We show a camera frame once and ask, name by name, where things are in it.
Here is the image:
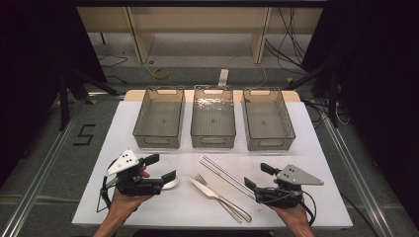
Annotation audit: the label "black cable bundle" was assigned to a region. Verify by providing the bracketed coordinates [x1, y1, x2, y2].
[265, 7, 307, 77]

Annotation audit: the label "tangled floor cables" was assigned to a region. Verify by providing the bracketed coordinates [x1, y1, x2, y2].
[302, 98, 351, 130]

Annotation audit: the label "smoky clear plastic bin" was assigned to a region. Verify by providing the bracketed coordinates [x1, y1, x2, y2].
[190, 84, 237, 149]
[131, 86, 186, 150]
[241, 87, 296, 152]

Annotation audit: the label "metal floor rail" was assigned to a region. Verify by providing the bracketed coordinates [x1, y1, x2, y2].
[320, 115, 396, 237]
[0, 98, 87, 237]

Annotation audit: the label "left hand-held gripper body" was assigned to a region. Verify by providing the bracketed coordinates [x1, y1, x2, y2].
[105, 148, 165, 198]

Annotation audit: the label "dark curtain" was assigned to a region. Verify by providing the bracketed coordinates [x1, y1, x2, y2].
[0, 0, 108, 187]
[300, 0, 419, 229]

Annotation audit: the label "right hand-held gripper cable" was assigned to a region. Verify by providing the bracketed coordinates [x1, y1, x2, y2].
[255, 187, 318, 227]

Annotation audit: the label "thin black floor cable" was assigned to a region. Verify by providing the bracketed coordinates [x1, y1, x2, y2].
[98, 53, 128, 85]

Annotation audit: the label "white table sheet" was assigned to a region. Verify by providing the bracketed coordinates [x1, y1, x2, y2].
[71, 100, 354, 230]

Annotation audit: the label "metal table knife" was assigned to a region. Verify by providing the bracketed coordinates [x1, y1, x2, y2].
[187, 175, 253, 223]

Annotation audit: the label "light wooden shelf unit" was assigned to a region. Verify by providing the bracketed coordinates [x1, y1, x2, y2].
[76, 7, 324, 65]

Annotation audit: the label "hand-held gripper cable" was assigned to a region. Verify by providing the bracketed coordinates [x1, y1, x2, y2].
[96, 157, 120, 213]
[255, 187, 318, 227]

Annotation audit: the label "white ceramic spoon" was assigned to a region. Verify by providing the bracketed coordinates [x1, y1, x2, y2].
[162, 173, 181, 191]

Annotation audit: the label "yellow tape roll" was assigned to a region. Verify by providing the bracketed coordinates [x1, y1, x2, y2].
[153, 67, 170, 81]

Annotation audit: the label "black stand legs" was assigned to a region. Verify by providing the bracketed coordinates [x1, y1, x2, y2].
[57, 68, 122, 132]
[285, 58, 340, 128]

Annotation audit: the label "person's right hand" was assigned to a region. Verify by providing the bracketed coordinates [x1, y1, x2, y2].
[266, 199, 314, 229]

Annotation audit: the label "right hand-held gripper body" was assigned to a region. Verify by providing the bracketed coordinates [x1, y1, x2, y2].
[255, 163, 324, 209]

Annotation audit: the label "metal fork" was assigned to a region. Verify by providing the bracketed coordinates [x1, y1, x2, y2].
[195, 173, 244, 225]

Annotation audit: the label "left hand-held gripper cable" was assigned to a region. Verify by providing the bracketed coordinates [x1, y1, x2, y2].
[96, 157, 120, 213]

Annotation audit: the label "white floor cable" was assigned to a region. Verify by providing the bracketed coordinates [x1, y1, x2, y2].
[226, 53, 269, 89]

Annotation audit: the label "metal chopstick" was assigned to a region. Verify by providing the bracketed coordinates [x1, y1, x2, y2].
[202, 155, 255, 195]
[199, 159, 257, 200]

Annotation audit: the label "thick black floor cable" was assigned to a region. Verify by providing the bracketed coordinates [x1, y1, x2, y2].
[339, 191, 379, 237]

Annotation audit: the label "person's left hand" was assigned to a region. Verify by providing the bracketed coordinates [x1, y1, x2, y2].
[108, 165, 153, 214]

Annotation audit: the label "white power strip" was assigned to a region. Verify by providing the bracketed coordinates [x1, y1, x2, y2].
[217, 68, 229, 87]

